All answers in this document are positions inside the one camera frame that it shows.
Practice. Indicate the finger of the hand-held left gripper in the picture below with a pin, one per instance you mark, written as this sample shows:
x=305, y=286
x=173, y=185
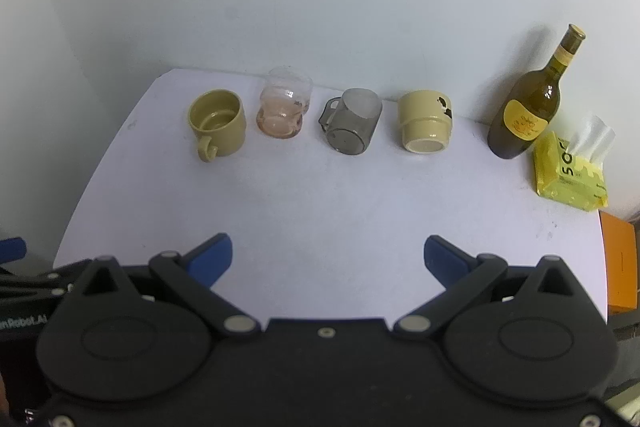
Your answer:
x=11, y=249

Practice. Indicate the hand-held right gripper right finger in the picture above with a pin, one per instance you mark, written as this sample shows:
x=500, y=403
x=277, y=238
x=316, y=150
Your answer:
x=442, y=259

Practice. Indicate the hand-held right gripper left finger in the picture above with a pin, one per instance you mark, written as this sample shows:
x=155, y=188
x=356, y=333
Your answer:
x=212, y=257

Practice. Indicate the cream cup with dark print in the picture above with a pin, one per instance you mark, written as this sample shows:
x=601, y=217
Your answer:
x=425, y=124

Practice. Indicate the pink clear glass cup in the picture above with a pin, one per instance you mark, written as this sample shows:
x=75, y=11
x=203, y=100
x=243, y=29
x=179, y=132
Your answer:
x=280, y=122

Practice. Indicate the olive yellow ceramic mug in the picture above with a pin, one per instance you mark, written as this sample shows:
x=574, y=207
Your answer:
x=226, y=137

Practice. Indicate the yellow tissue pack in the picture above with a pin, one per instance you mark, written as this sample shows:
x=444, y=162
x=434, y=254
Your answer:
x=565, y=177

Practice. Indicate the grey transparent mug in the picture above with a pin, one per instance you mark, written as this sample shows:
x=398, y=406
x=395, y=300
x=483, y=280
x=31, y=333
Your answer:
x=356, y=132

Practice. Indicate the green glass wine bottle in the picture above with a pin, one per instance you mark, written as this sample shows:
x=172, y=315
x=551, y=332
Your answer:
x=525, y=122

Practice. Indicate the orange box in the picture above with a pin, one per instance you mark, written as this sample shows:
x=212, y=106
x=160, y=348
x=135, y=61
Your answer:
x=620, y=267

